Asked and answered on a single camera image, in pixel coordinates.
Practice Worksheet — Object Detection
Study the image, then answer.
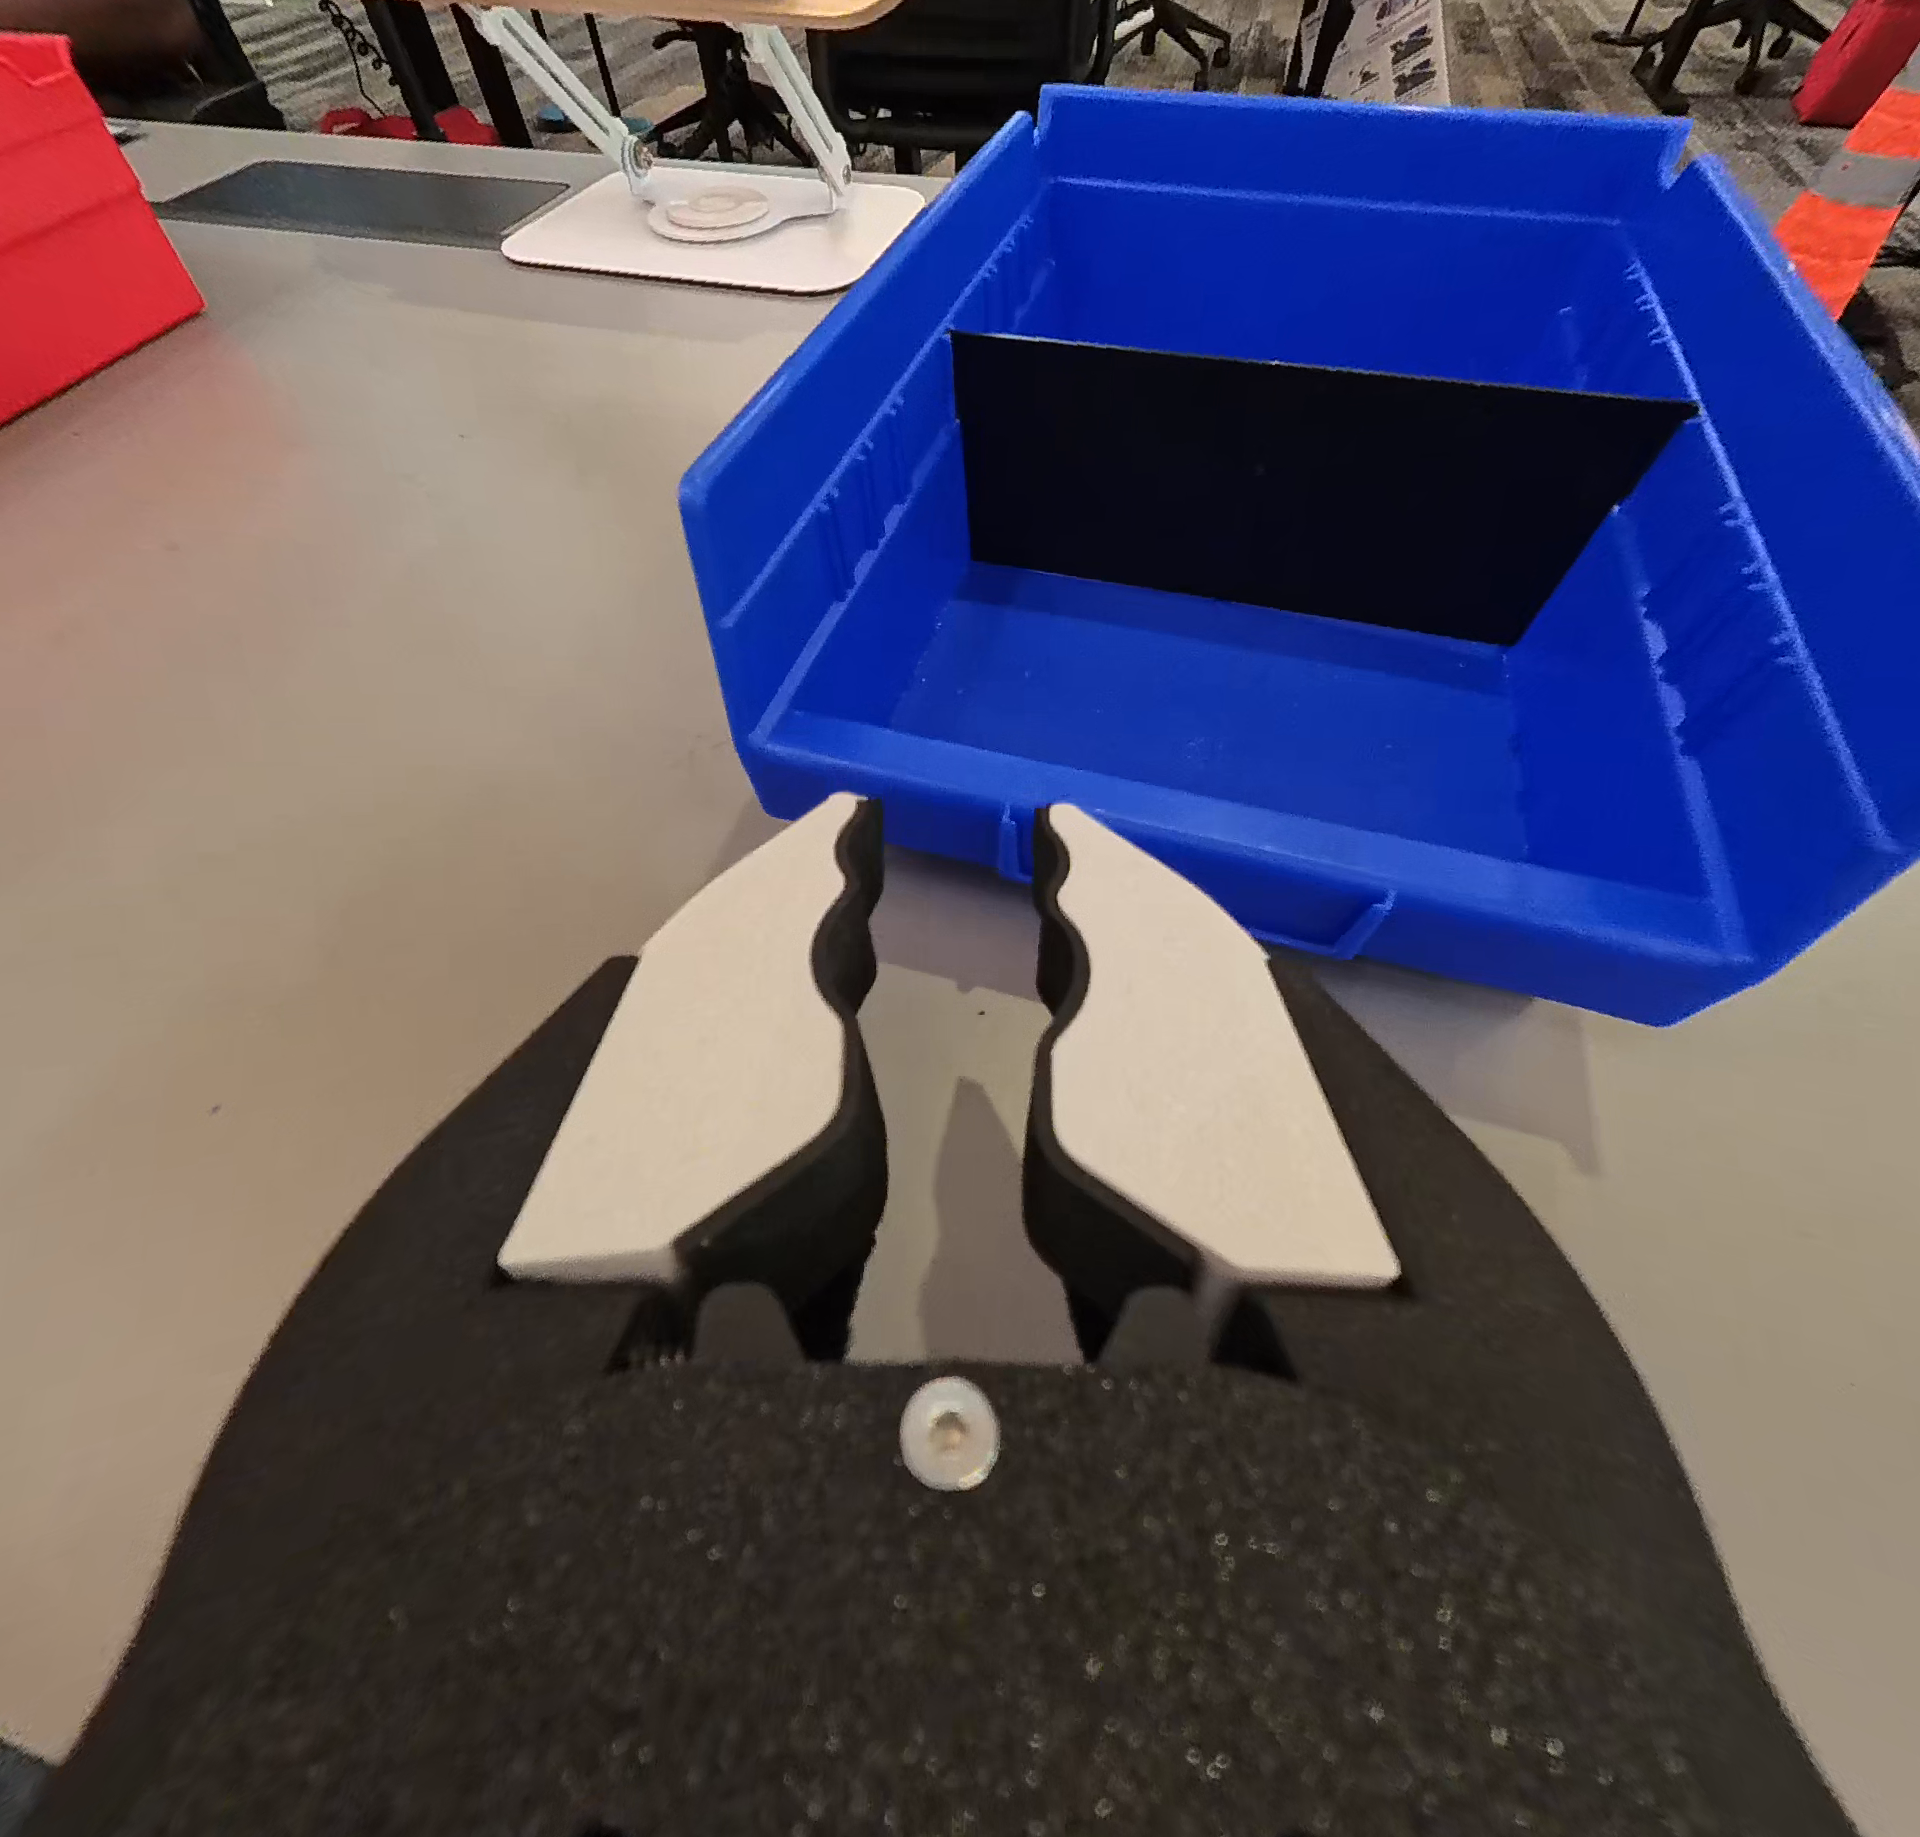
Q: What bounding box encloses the red plastic bin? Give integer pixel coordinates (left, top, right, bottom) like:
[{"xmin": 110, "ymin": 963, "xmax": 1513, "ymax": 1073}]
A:
[{"xmin": 0, "ymin": 33, "xmax": 205, "ymax": 428}]

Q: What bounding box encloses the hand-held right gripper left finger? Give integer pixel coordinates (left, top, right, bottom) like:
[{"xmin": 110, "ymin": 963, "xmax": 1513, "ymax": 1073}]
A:
[{"xmin": 496, "ymin": 795, "xmax": 894, "ymax": 1360}]

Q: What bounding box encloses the orange floor marker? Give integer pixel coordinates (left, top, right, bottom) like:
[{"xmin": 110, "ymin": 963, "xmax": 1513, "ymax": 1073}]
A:
[{"xmin": 1770, "ymin": 82, "xmax": 1920, "ymax": 324}]

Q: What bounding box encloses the silver stand base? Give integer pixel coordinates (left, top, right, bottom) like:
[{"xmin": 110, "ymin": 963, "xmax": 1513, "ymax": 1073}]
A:
[{"xmin": 466, "ymin": 2, "xmax": 932, "ymax": 296}]

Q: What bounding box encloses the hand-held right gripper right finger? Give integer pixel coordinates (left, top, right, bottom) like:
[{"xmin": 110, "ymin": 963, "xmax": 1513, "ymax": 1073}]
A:
[{"xmin": 1019, "ymin": 802, "xmax": 1406, "ymax": 1365}]

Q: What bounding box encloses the blue plastic bin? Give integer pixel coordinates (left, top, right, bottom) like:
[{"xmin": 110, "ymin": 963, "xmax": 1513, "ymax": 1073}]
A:
[{"xmin": 678, "ymin": 82, "xmax": 1920, "ymax": 1028}]

